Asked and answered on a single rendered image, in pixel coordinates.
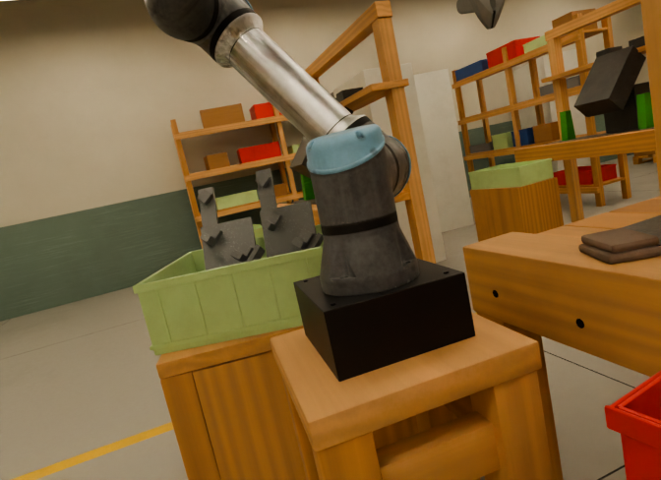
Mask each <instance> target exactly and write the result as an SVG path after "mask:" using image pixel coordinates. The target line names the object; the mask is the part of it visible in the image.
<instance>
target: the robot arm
mask: <svg viewBox="0 0 661 480"><path fill-rule="evenodd" d="M145 3H146V7H147V9H148V12H149V14H150V17H151V19H152V20H153V21H154V23H155V24H156V25H157V26H158V27H159V28H160V29H161V30H162V31H163V32H165V33H166V34H168V35H170V36H172V37H174V38H177V39H180V40H184V41H187V42H191V43H194V44H197V45H198V46H200V47H201V48H202V49H203V50H204V51H205V52H206V53H207V54H208V55H209V56H210V57H211V58H212V59H213V60H214V61H215V62H216V63H217V64H218V65H219V66H221V67H223V68H231V67H233V68H234V69H235V70H236V71H237V72H238V73H239V74H240V75H241V76H242V77H244V78H245V79H246V80H247V81H248V82H249V83H250V84H251V85H252V86H253V87H254V88H255V89H256V90H257V91H258V92H259V93H260V94H261V95H262V96H263V97H264V98H265V99H266V100H267V101H269V102H270V103H271V104H272V105H273V106H274V107H275V108H276V109H277V110H278V111H279V112H280V113H281V114H282V115H283V116H284V117H285V118H286V119H287V120H288V121H289V122H290V123H291V124H292V125H294V126H295V127H296V128H297V129H298V130H299V131H300V132H301V133H302V134H303V135H304V136H305V137H306V138H307V139H308V140H309V141H310V142H309V143H308V144H307V146H306V154H307V168H308V170H309V171H310V176H311V181H312V185H313V190H314V195H315V200H316V205H317V209H318V214H319V219H320V224H321V228H322V233H323V238H324V245H323V253H322V263H321V272H320V281H321V285H322V289H323V292H324V293H326V294H327V295H331V296H360V295H368V294H374V293H379V292H383V291H387V290H391V289H394V288H397V287H400V286H402V285H404V284H406V283H409V282H410V281H412V280H414V279H415V278H416V277H418V275H419V273H420V272H419V267H418V262H417V258H416V256H415V255H414V253H413V251H412V249H411V247H410V245H409V243H408V242H407V240H406V238H405V236H404V234H403V232H402V230H401V229H400V226H399V223H398V219H397V213H396V207H395V202H394V197H395V196H397V195H398V194H399V193H400V192H401V191H402V190H403V188H404V187H405V185H406V183H407V182H408V179H409V177H410V173H411V159H410V155H409V153H408V150H407V149H406V147H405V146H404V145H403V143H402V142H401V141H399V140H398V139H396V138H395V137H392V136H389V135H387V134H386V133H385V132H384V131H382V130H381V127H380V126H379V125H377V124H375V123H374V122H373V121H372V120H370V119H369V118H368V117H367V116H366V115H352V114H351V113H350V112H349V111H348V110H347V109H346V108H345V107H343V106H342V105H341V104H340V103H339V102H338V101H337V100H336V99H335V98H334V97H333V96H332V95H331V94H330V93H329V92H327V91H326V90H325V89H324V88H323V87H322V86H321V85H320V84H319V83H318V82H317V81H316V80H315V79H314V78H312V77H311V76H310V75H309V74H308V73H307V72H306V71H305V70H304V69H303V68H302V67H301V66H300V65H299V64H297V63H296V62H295V61H294V60H293V59H292V58H291V57H290V56H289V55H288V54H287V53H286V52H285V51H284V50H283V49H281V48H280V47H279V46H278V45H277V44H276V43H275V42H274V41H273V40H272V39H271V38H270V37H269V36H268V35H266V34H265V33H264V32H263V21H262V19H261V17H260V16H259V15H258V14H257V13H255V12H254V9H253V7H252V6H251V4H250V3H249V1H248V0H145ZM504 3H505V0H457V2H456V9H457V11H458V12H459V13H460V14H461V15H462V14H468V13H474V12H475V14H476V16H477V18H478V19H479V21H480V22H481V23H482V24H483V26H484V27H485V28H486V29H487V30H489V29H493V28H494V27H495V26H496V24H497V22H498V19H499V17H500V15H501V13H502V10H503V7H504Z"/></svg>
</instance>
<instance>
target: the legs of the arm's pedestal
mask: <svg viewBox="0 0 661 480"><path fill-rule="evenodd" d="M281 377H282V376H281ZM282 381H283V385H284V389H285V393H286V397H287V401H288V406H289V410H290V414H291V418H292V422H293V426H294V430H295V435H296V439H297V443H298V447H299V450H300V454H301V458H302V463H303V467H304V471H305V475H306V479H307V480H476V479H478V478H480V477H483V476H485V480H554V477H553V470H552V464H551V457H550V452H549V445H548V439H547V433H546V426H545V420H544V413H543V407H542V400H541V394H540V389H539V382H538V376H537V371H533V372H530V373H528V374H525V375H522V376H520V377H517V378H514V379H512V380H509V381H506V382H504V383H501V384H498V385H496V386H493V387H490V388H488V389H485V390H481V391H478V392H476V393H473V394H471V395H468V396H465V397H463V398H460V399H457V400H455V401H452V402H449V403H447V404H444V405H441V406H439V407H436V408H433V409H431V410H428V411H425V412H423V413H420V414H417V415H416V420H417V425H418V430H419V433H418V434H415V435H412V436H410V437H407V438H405V439H402V440H399V441H397V442H394V443H392V444H389V445H386V446H384V447H381V448H379V449H376V446H375V441H374V436H373V432H370V433H367V434H365V435H362V436H359V437H357V438H354V439H351V440H348V441H346V442H343V443H340V444H338V445H335V446H332V447H330V448H327V449H324V450H320V451H314V450H313V448H312V445H311V443H310V440H309V438H308V436H307V433H306V431H305V429H304V426H303V424H302V422H301V419H300V417H299V415H298V412H297V410H296V408H295V405H294V403H293V401H292V398H291V396H290V394H289V391H288V389H287V387H286V384H285V382H284V379H283V378H282Z"/></svg>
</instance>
